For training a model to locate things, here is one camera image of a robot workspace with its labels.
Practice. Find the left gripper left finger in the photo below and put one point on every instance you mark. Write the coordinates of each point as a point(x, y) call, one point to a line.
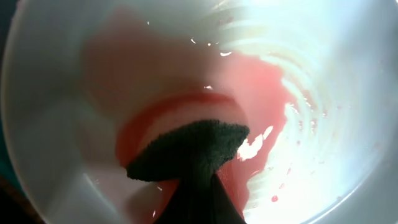
point(180, 208)

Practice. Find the teal plastic tray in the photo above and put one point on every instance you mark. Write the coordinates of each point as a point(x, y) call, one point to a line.
point(7, 170)

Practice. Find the light blue plate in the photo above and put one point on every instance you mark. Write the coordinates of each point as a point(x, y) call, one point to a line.
point(317, 81)

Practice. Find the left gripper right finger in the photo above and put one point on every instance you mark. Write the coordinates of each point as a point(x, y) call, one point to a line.
point(216, 207)

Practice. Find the green and orange sponge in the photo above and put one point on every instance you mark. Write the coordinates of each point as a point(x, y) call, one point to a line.
point(182, 137)

